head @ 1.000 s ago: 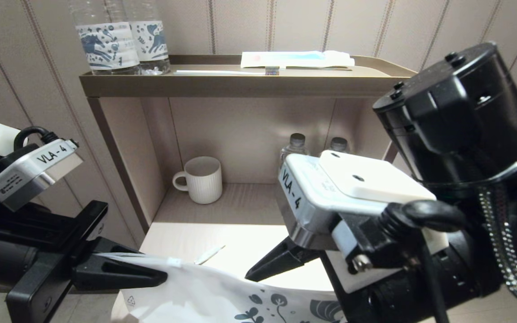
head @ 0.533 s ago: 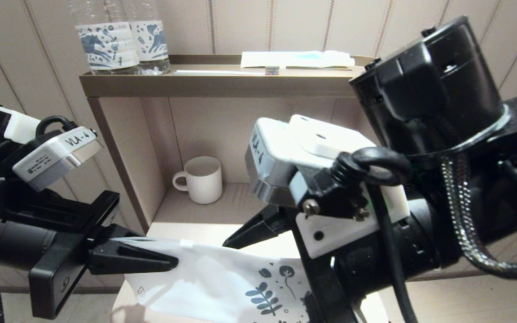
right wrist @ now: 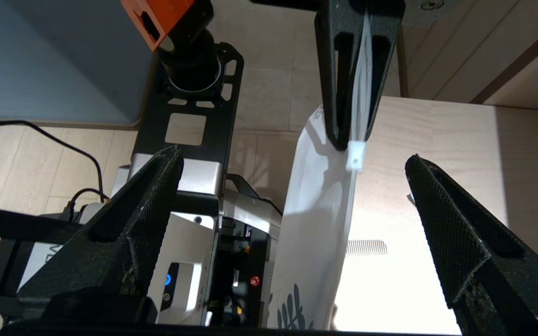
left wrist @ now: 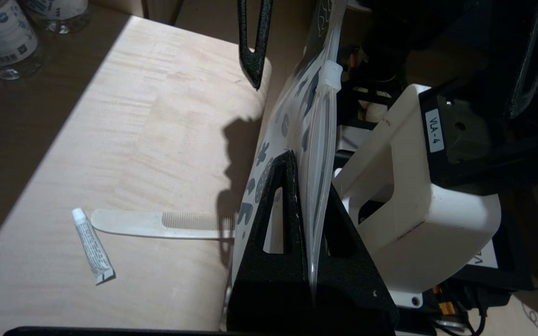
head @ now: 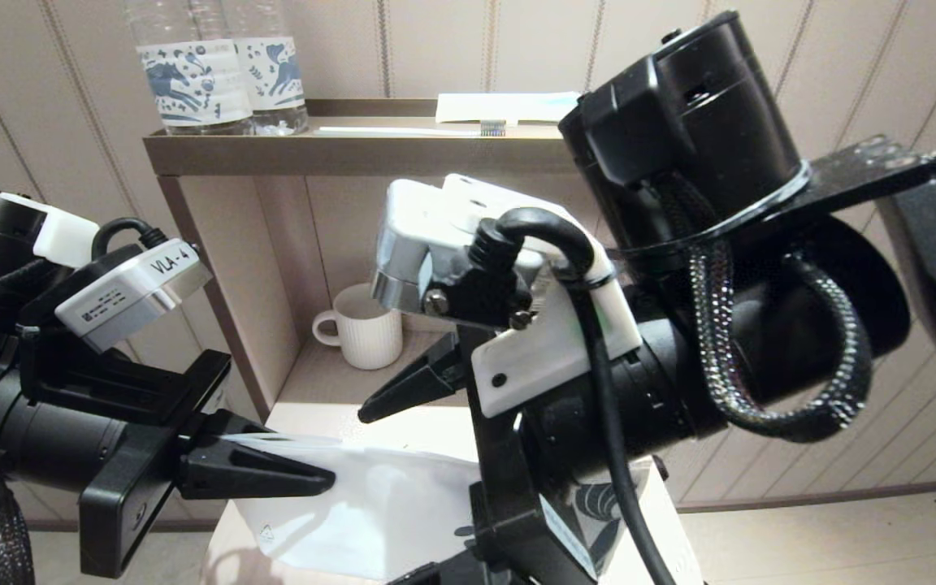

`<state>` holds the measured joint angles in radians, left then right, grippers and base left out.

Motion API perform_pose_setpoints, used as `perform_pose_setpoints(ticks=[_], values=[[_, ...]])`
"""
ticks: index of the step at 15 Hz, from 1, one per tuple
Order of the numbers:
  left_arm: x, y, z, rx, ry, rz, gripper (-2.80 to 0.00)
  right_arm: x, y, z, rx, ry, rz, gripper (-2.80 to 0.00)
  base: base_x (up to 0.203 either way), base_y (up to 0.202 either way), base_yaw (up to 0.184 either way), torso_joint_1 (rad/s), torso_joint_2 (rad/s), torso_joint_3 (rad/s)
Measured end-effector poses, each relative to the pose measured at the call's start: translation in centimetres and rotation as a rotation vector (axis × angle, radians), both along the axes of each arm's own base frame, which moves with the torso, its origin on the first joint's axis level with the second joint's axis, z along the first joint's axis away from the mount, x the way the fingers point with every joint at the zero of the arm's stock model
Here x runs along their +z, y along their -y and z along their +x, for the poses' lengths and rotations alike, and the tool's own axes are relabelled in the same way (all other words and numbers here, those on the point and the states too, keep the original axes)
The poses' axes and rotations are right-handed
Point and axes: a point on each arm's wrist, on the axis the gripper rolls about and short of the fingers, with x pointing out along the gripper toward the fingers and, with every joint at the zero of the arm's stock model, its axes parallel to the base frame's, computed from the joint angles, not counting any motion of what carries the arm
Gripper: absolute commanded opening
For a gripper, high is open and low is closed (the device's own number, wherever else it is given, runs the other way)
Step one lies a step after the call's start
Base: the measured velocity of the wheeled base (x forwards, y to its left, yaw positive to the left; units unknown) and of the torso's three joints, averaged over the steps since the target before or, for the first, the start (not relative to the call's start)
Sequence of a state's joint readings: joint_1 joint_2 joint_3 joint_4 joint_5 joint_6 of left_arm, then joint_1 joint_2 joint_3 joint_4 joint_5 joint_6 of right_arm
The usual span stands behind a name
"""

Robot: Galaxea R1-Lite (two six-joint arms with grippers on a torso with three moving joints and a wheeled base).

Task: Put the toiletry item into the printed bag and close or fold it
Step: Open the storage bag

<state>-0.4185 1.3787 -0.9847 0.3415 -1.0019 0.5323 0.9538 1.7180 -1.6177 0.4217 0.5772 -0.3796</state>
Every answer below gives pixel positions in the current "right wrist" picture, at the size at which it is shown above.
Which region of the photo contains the grey blue board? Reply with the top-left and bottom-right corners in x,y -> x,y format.
0,0 -> 157,129

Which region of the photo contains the white comb in wrapper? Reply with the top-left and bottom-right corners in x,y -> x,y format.
346,239 -> 388,256

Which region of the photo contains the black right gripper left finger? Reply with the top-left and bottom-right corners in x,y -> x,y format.
17,145 -> 185,301

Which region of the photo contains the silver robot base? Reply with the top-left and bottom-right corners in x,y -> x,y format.
0,159 -> 283,327

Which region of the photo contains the black floor cable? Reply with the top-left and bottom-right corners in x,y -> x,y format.
0,120 -> 111,220

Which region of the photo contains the black robot torso frame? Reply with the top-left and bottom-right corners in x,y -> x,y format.
131,0 -> 245,196

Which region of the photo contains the orange plastic block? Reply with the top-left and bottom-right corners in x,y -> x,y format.
120,0 -> 195,51

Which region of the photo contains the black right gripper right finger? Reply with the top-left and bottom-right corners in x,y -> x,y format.
404,153 -> 538,336

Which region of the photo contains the white floral zip pouch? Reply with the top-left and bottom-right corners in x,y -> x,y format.
267,9 -> 389,329

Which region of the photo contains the beige wooden shelf cabinet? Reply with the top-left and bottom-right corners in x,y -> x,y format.
292,0 -> 538,336

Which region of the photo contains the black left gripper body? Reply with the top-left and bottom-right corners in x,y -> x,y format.
250,0 -> 328,12

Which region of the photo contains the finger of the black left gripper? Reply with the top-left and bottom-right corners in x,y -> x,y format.
315,0 -> 368,152
362,0 -> 403,140

